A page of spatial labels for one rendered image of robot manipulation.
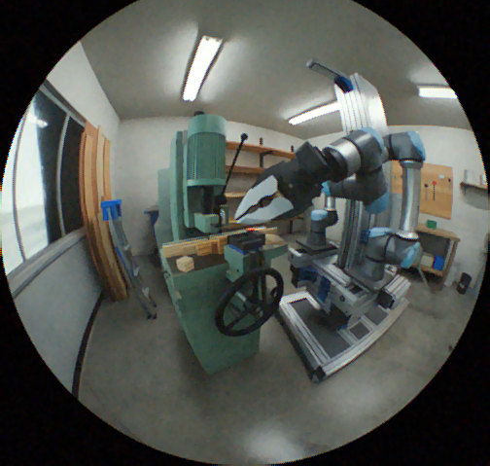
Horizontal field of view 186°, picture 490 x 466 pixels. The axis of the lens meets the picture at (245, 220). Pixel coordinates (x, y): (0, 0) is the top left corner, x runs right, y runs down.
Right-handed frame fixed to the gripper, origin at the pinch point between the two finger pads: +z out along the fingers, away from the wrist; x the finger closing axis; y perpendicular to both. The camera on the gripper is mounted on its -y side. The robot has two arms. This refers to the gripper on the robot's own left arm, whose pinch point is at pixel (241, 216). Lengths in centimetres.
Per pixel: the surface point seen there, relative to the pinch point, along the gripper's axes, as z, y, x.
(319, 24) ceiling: -135, 8, 108
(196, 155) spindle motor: 5.4, 25.2, 34.1
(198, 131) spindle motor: -0.1, 22.6, 42.0
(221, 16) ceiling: -67, -1, 149
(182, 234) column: 38, 50, 17
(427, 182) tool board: -299, 133, -93
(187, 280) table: 30.8, 23.0, -5.6
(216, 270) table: 22.1, 30.8, -7.8
